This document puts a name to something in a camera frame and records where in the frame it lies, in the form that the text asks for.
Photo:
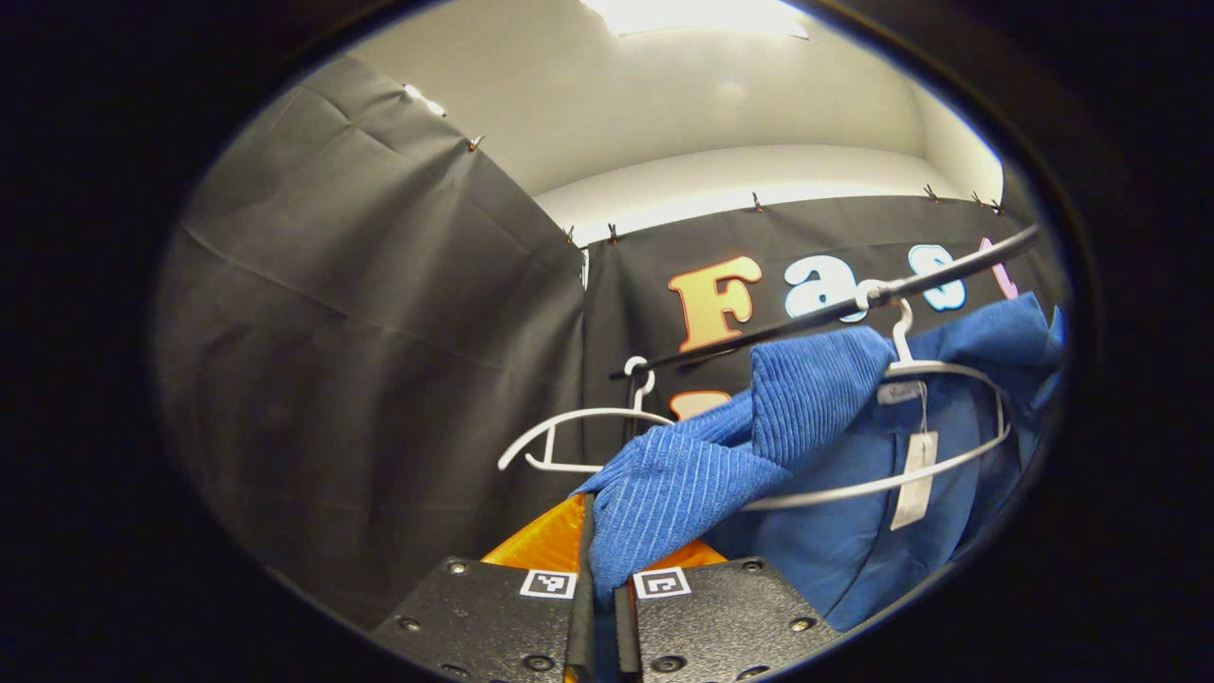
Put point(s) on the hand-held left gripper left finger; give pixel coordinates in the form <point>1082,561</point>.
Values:
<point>581,626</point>

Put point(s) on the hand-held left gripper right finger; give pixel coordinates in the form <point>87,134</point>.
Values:
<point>626,636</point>

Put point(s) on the white clothes hanger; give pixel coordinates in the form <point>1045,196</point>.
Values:
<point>607,411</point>
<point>939,367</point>

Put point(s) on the black clothes rack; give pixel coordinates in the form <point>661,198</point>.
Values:
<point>816,316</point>

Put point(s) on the white paper hang tag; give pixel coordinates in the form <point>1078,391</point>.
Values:
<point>915,484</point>

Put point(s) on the plain black backdrop cloth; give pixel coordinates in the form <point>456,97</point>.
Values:
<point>360,332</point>

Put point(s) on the row of small backdrop clips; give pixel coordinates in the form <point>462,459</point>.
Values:
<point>756,201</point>

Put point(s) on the ceiling light panel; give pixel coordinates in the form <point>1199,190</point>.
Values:
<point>692,14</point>

